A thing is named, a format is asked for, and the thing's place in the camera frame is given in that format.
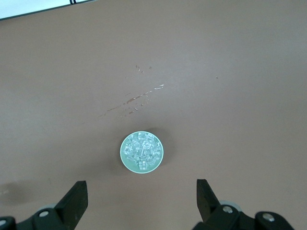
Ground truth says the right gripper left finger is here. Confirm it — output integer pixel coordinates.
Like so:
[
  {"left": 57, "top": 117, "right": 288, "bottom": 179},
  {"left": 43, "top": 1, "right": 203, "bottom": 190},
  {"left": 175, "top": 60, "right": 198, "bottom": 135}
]
[{"left": 0, "top": 181, "right": 88, "bottom": 230}]

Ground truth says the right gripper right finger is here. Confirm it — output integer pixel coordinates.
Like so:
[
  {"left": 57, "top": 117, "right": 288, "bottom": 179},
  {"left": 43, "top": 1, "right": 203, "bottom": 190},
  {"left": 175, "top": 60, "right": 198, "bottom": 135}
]
[{"left": 192, "top": 179, "right": 295, "bottom": 230}]

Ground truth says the clear ice cube pile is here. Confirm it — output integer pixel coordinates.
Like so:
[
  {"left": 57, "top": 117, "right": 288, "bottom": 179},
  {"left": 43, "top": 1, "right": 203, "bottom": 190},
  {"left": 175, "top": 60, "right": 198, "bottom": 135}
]
[{"left": 122, "top": 132, "right": 162, "bottom": 171}]

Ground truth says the green round bowl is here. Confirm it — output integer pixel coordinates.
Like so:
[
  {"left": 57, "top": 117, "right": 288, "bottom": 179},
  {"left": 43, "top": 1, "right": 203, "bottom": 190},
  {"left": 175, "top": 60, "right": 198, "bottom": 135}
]
[{"left": 119, "top": 130, "right": 165, "bottom": 173}]

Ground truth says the brown table cover mat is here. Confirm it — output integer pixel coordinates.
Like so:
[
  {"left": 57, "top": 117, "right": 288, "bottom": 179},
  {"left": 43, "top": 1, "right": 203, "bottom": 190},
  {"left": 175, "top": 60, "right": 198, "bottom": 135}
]
[{"left": 0, "top": 0, "right": 307, "bottom": 230}]

